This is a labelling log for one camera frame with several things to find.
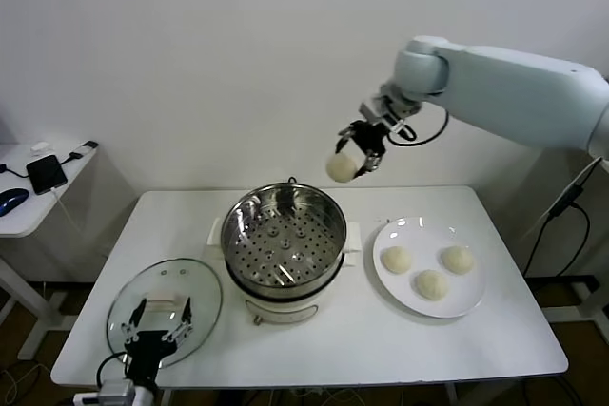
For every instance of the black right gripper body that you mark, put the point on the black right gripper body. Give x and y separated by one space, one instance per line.
368 137

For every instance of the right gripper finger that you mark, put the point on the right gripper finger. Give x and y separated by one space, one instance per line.
342 136
372 161

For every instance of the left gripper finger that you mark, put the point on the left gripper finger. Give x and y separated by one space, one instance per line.
140 311
188 312

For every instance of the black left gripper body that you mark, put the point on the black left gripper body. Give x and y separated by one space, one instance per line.
145 351

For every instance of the white steamed baozi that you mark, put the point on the white steamed baozi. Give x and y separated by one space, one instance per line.
340 168
458 260
396 260
430 284

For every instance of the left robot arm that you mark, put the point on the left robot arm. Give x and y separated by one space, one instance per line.
145 397

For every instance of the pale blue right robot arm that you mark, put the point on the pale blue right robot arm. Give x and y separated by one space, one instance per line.
514 87

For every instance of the stainless steel steamer basket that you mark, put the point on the stainless steel steamer basket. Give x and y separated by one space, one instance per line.
285 244

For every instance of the round glass pot lid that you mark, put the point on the round glass pot lid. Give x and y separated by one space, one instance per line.
204 289

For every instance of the white electric pot base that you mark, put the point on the white electric pot base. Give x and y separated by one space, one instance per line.
280 311

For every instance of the white round plate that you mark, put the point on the white round plate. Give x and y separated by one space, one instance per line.
399 292

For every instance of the white side desk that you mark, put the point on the white side desk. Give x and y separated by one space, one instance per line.
28 227

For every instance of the black smartphone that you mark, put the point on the black smartphone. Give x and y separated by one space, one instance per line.
46 174

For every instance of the blue computer mouse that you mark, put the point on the blue computer mouse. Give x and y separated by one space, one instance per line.
13 200

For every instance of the black usb adapter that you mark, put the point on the black usb adapter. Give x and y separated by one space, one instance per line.
85 147

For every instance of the small white charger case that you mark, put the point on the small white charger case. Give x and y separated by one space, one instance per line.
40 147

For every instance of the black power adapter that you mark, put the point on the black power adapter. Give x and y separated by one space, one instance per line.
566 199

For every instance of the white side table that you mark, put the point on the white side table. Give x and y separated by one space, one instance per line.
586 299

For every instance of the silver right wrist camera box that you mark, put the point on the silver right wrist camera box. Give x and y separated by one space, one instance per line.
378 109

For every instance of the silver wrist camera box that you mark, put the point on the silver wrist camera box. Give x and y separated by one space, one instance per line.
116 392
378 109

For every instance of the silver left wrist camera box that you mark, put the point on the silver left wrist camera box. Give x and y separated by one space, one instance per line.
116 392

